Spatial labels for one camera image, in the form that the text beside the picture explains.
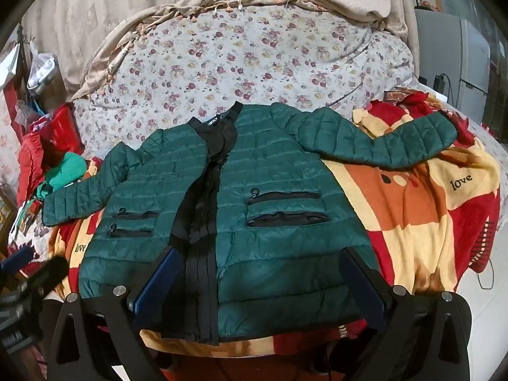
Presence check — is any floral quilt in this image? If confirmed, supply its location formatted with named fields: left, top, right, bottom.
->
left=73, top=2, right=417, bottom=155

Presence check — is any beige fringed bedspread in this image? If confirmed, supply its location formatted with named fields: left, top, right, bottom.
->
left=24, top=0, right=415, bottom=88

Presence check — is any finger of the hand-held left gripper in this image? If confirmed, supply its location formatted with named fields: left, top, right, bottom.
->
left=0, top=245, right=34, bottom=274
left=22, top=256, right=70, bottom=291

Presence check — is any green cloth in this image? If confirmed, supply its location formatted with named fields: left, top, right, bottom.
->
left=34, top=153, right=86, bottom=200

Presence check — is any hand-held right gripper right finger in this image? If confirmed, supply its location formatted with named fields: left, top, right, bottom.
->
left=337, top=246, right=473, bottom=381

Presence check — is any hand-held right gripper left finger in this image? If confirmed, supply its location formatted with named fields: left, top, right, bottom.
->
left=42, top=246, right=187, bottom=381

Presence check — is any red cloth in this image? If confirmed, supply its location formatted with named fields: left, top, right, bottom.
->
left=18, top=103, right=86, bottom=207

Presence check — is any silver refrigerator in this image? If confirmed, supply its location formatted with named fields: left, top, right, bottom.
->
left=415, top=8, right=493, bottom=112

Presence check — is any beige fringed cloth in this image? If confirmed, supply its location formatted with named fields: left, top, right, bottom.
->
left=71, top=0, right=318, bottom=102

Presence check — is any clear plastic bag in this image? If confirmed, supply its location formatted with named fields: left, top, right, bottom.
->
left=26, top=51, right=57, bottom=97

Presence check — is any green puffer jacket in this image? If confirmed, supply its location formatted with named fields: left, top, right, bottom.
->
left=42, top=101, right=457, bottom=346

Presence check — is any black cable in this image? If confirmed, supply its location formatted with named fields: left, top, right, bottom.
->
left=475, top=257, right=498, bottom=291

